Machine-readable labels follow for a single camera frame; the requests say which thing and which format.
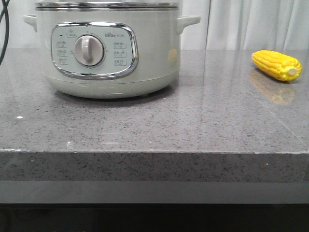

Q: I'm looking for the yellow corn cob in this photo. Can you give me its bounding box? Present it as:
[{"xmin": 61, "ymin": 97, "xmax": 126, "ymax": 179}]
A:
[{"xmin": 252, "ymin": 50, "xmax": 302, "ymax": 82}]

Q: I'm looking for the pale green electric cooking pot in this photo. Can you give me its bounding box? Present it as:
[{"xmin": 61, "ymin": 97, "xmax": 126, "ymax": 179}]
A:
[{"xmin": 23, "ymin": 2, "xmax": 200, "ymax": 99}]

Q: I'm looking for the white pleated curtain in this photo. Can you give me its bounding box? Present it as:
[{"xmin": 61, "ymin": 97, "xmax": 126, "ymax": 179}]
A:
[{"xmin": 0, "ymin": 0, "xmax": 309, "ymax": 51}]

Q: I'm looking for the black cable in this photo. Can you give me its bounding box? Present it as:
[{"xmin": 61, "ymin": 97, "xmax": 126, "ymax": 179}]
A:
[{"xmin": 0, "ymin": 0, "xmax": 11, "ymax": 65}]

